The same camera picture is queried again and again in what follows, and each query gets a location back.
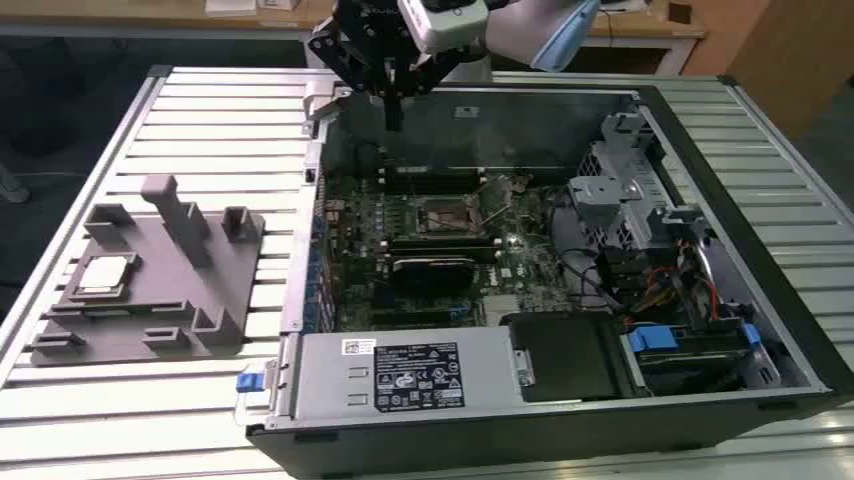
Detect wooden desk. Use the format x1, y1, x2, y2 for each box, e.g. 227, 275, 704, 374
0, 0, 710, 76

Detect black expansion slot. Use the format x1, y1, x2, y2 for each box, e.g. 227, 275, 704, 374
368, 308, 461, 325

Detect silver CPU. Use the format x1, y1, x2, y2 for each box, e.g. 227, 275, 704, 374
77, 257, 134, 292

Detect grey case latch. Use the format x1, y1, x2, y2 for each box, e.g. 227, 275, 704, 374
300, 79, 343, 124

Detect small silver heatsink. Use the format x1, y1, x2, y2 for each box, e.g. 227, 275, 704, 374
480, 293, 523, 317

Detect CPU socket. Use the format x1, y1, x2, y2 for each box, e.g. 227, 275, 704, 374
412, 195, 483, 237

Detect silver power supply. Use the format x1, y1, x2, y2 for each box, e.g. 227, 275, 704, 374
292, 328, 532, 421

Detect black plastic shroud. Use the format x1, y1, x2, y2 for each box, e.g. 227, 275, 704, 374
499, 310, 632, 405

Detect flat red cable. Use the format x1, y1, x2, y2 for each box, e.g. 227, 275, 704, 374
704, 277, 727, 322

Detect black hard disk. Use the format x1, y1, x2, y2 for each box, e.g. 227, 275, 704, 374
632, 344, 752, 394

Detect grey parts rack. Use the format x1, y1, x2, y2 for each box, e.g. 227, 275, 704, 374
29, 174, 268, 369

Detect blue disk carrier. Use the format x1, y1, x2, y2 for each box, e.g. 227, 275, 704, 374
626, 324, 676, 357

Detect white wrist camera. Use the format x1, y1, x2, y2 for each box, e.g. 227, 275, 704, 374
399, 0, 492, 56

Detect wooden cabinet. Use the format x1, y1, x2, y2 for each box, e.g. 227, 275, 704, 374
683, 0, 854, 141

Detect black RAM slot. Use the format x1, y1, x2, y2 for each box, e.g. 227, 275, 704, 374
377, 184, 488, 195
385, 247, 501, 255
377, 177, 487, 188
384, 242, 501, 250
387, 252, 501, 260
384, 237, 501, 245
377, 170, 487, 181
377, 163, 487, 174

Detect orange and yellow wires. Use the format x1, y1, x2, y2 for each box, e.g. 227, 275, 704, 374
623, 282, 675, 314

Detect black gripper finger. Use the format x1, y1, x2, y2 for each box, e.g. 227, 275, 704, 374
307, 27, 396, 132
393, 52, 443, 132

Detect black graphics card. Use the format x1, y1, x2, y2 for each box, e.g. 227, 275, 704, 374
388, 257, 476, 292

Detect green motherboard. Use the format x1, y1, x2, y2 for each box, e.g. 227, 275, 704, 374
312, 164, 622, 334

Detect black PC case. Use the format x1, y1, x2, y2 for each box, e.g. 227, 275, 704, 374
236, 79, 854, 479

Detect grey plastic latch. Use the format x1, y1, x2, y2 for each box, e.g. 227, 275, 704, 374
656, 205, 700, 225

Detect silver drive cage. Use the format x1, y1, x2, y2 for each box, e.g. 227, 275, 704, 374
564, 112, 676, 251

